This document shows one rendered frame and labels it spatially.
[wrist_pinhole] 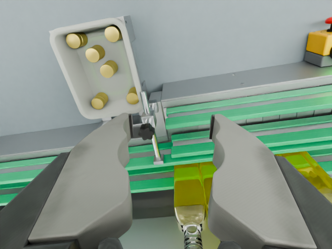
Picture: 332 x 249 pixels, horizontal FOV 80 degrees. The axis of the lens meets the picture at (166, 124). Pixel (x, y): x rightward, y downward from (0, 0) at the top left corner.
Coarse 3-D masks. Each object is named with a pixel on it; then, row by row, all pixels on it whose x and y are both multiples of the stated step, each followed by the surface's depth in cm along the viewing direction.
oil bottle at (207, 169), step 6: (204, 162) 44; (210, 162) 44; (204, 168) 42; (210, 168) 42; (216, 168) 42; (204, 174) 41; (210, 174) 40; (204, 180) 40; (210, 180) 39; (204, 186) 38; (210, 186) 38; (204, 192) 38; (204, 198) 40
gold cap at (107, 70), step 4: (104, 64) 49; (108, 64) 49; (112, 64) 50; (116, 64) 52; (100, 68) 49; (104, 68) 49; (108, 68) 49; (112, 68) 49; (116, 68) 52; (100, 72) 50; (104, 72) 50; (108, 72) 50; (112, 72) 49; (104, 76) 50; (108, 76) 50
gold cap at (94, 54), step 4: (88, 48) 47; (92, 48) 47; (96, 48) 48; (100, 48) 49; (88, 52) 47; (92, 52) 47; (96, 52) 47; (100, 52) 49; (104, 52) 51; (88, 56) 48; (92, 56) 48; (96, 56) 48; (100, 56) 48; (92, 60) 48; (96, 60) 48
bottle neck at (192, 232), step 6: (186, 228) 34; (192, 228) 33; (198, 228) 34; (186, 234) 33; (192, 234) 32; (198, 234) 33; (186, 240) 32; (192, 240) 32; (198, 240) 32; (186, 246) 31; (192, 246) 31; (198, 246) 31
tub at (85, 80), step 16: (64, 32) 43; (96, 32) 49; (64, 48) 47; (80, 48) 51; (112, 48) 51; (128, 48) 44; (64, 64) 46; (80, 64) 53; (96, 64) 53; (128, 64) 53; (80, 80) 52; (96, 80) 55; (112, 80) 55; (128, 80) 55; (80, 96) 51; (112, 96) 58; (80, 112) 52; (96, 112) 54; (112, 112) 52; (128, 112) 52
